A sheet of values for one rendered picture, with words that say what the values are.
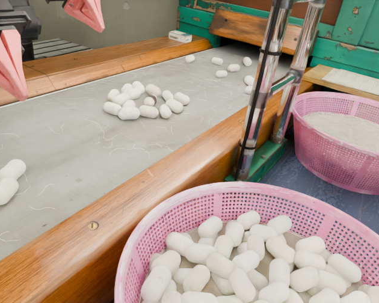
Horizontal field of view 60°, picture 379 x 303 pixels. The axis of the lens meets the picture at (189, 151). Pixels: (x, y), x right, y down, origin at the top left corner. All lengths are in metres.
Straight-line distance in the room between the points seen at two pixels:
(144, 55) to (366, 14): 0.54
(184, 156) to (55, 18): 2.39
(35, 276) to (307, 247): 0.26
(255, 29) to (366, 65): 0.30
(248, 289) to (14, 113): 0.44
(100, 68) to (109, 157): 0.32
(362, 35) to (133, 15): 1.57
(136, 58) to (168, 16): 1.29
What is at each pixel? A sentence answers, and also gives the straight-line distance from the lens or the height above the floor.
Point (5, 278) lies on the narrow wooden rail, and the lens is 0.30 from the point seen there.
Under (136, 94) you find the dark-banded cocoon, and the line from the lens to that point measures 0.62.
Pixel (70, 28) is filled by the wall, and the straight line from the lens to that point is 2.65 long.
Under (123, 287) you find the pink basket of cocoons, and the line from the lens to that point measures 0.28.
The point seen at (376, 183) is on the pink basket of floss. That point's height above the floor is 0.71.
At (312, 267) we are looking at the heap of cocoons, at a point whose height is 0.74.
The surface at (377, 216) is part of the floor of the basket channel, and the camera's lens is 0.60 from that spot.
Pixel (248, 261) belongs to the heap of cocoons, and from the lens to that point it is 0.34.
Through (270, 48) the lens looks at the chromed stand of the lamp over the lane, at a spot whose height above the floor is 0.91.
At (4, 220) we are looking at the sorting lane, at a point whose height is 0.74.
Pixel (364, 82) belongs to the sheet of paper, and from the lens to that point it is 0.89.
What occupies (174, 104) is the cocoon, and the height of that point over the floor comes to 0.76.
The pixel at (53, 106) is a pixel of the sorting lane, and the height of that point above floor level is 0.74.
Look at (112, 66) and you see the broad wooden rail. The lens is 0.76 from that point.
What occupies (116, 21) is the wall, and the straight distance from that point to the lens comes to 2.34.
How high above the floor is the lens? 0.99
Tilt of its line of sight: 31 degrees down
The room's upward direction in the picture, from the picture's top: 8 degrees clockwise
